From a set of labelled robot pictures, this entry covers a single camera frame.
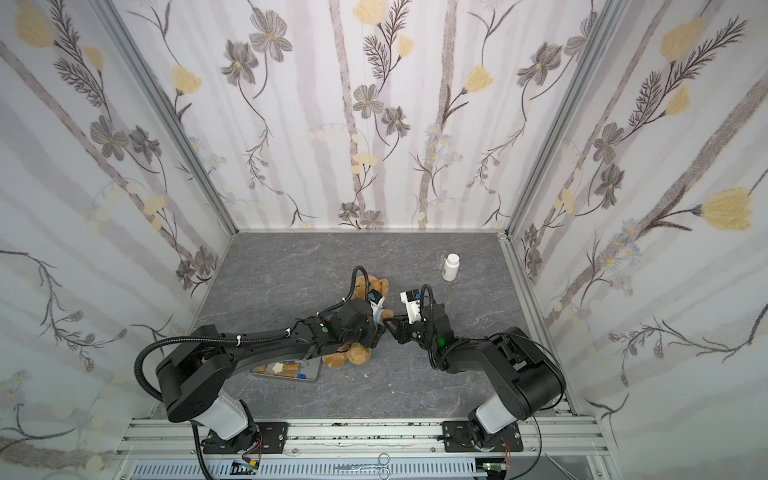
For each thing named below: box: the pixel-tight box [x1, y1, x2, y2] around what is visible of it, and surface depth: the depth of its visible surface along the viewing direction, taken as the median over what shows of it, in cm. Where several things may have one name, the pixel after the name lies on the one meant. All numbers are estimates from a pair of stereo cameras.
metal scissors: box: [334, 453, 390, 480], surface depth 72 cm
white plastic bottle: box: [442, 253, 460, 282], surface depth 103 cm
